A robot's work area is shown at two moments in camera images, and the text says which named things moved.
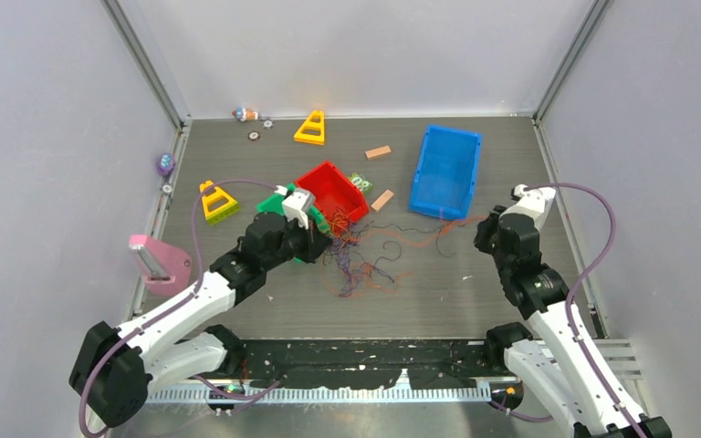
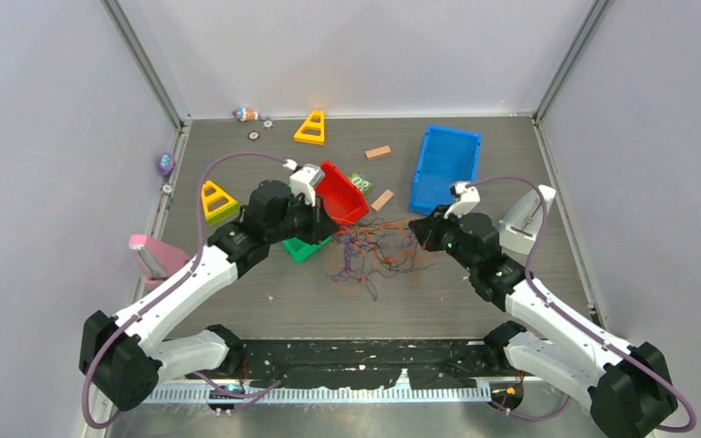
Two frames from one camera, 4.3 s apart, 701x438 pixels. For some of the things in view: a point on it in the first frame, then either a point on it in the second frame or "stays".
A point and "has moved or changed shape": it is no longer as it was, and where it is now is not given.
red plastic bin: [338, 200] stays
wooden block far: [378, 151] stays
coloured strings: [344, 247] has moved or changed shape
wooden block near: [382, 200] stays
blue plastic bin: [446, 172] stays
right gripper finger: [484, 234] to [429, 232]
